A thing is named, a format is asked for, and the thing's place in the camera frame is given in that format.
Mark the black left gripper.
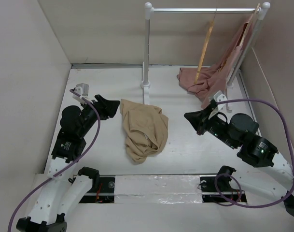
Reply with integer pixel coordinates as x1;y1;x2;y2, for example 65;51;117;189
78;94;119;137

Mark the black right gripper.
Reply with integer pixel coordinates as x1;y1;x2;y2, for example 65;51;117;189
183;103;237;148

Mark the beige t shirt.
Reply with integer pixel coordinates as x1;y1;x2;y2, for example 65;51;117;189
120;99;168;164

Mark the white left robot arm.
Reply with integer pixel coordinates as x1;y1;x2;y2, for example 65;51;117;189
16;95;120;232

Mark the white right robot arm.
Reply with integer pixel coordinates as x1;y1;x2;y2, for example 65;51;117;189
184;99;294;217

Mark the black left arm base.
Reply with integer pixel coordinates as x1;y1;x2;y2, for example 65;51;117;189
80;175;115;203

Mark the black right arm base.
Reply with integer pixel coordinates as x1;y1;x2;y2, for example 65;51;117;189
197;175;247;203

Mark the pink t shirt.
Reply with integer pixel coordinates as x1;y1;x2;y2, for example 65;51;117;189
177;18;253;109

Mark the wooden hanger with pink shirt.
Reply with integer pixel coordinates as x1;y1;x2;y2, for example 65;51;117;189
238;3;260;46

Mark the white clothes rack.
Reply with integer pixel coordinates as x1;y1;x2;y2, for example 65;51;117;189
140;2;271;105

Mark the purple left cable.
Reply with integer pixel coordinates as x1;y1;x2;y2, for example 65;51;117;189
7;88;101;232

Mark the purple cable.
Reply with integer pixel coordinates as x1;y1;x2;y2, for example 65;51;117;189
7;88;101;232
214;98;294;208

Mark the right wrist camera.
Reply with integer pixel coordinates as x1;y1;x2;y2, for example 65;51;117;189
208;91;228;108

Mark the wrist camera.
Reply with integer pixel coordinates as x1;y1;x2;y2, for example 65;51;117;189
72;83;89;100
208;91;228;108

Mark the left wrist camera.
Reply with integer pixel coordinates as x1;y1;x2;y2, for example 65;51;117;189
72;83;89;100

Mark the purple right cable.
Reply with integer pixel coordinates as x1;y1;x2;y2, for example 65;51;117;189
214;98;294;208

